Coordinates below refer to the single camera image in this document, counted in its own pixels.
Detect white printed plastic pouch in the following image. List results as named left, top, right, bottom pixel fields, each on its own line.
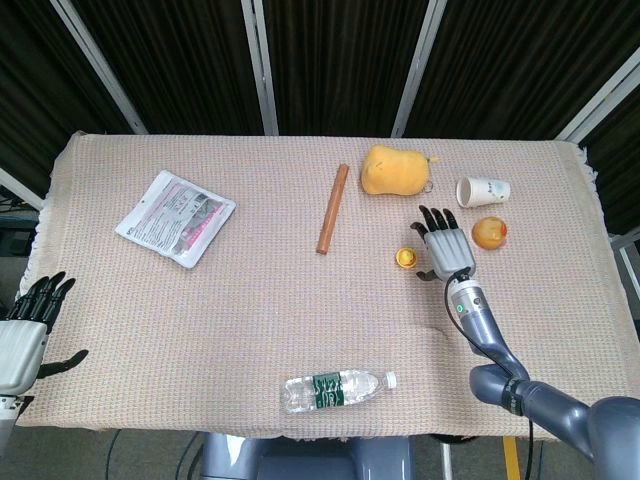
left=114, top=169, right=237, bottom=270

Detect white metal rack frame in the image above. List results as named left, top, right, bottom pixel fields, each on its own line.
left=609, top=232, right=640, bottom=321

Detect dark pleated curtain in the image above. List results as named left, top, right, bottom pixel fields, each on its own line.
left=262, top=0, right=431, bottom=136
left=404, top=0, right=640, bottom=140
left=74, top=0, right=266, bottom=135
left=0, top=0, right=136, bottom=201
left=579, top=94, right=640, bottom=236

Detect white paper cup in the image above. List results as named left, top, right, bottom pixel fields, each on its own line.
left=455, top=176, right=512, bottom=209

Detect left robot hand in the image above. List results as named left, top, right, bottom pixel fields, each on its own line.
left=0, top=271, right=90, bottom=396

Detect black floor cable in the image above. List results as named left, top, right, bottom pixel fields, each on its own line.
left=105, top=428, right=122, bottom=480
left=177, top=433, right=201, bottom=480

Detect beige woven tablecloth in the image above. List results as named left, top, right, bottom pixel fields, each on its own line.
left=14, top=130, right=634, bottom=444

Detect grey robot torso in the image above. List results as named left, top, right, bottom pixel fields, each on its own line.
left=199, top=432, right=416, bottom=480

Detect clear water bottle green label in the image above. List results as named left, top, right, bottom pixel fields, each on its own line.
left=280, top=368, right=399, bottom=415

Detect orange translucent ball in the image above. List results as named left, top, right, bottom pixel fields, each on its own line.
left=471, top=215, right=510, bottom=251

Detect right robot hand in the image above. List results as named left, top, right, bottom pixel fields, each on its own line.
left=409, top=204, right=477, bottom=284

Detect yellow plush toy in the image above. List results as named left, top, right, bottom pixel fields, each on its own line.
left=359, top=144, right=442, bottom=196

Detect brown wooden stick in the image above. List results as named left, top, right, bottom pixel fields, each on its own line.
left=315, top=163, right=351, bottom=255

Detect white frame post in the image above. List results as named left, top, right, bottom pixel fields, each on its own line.
left=0, top=167, right=46, bottom=211
left=390, top=0, right=449, bottom=137
left=49, top=0, right=149, bottom=135
left=241, top=0, right=280, bottom=136
left=554, top=47, right=640, bottom=144

